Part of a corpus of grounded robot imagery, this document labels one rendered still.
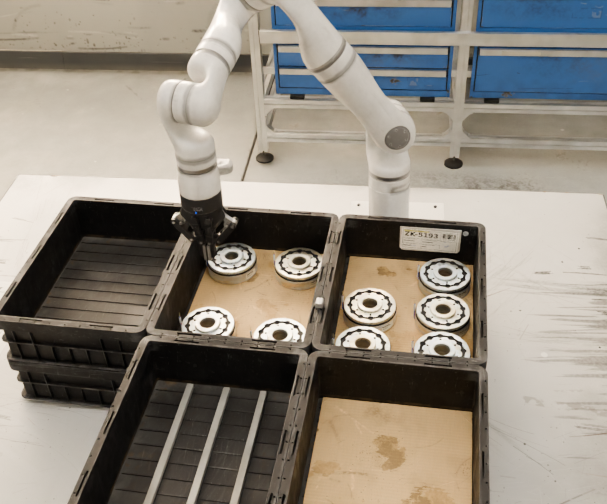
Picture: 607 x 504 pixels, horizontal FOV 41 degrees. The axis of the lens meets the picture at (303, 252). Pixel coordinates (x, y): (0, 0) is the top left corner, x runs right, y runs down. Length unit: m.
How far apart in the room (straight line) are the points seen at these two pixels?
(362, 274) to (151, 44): 2.97
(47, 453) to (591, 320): 1.15
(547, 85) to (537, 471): 2.16
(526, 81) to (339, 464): 2.34
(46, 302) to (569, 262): 1.18
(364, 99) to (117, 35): 2.98
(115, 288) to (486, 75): 2.08
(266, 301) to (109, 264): 0.37
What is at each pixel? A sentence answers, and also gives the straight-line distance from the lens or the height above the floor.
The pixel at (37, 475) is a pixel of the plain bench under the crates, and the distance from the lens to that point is 1.62.
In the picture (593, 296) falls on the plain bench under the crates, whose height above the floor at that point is 0.70.
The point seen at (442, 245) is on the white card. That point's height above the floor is 0.88.
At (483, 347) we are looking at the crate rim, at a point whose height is 0.93.
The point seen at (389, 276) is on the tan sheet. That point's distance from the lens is 1.70.
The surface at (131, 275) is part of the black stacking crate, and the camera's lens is 1.77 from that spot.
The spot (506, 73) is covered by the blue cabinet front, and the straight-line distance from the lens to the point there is 3.42.
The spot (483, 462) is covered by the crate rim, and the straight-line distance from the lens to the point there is 1.29.
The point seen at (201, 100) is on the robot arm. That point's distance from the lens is 1.33.
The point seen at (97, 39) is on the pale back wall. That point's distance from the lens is 4.58.
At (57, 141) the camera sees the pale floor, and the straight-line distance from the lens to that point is 4.02.
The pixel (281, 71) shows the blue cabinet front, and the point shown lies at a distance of 3.42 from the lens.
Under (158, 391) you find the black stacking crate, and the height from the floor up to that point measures 0.83.
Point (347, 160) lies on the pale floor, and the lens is 3.62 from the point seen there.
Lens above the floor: 1.93
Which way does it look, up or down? 39 degrees down
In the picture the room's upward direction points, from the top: 3 degrees counter-clockwise
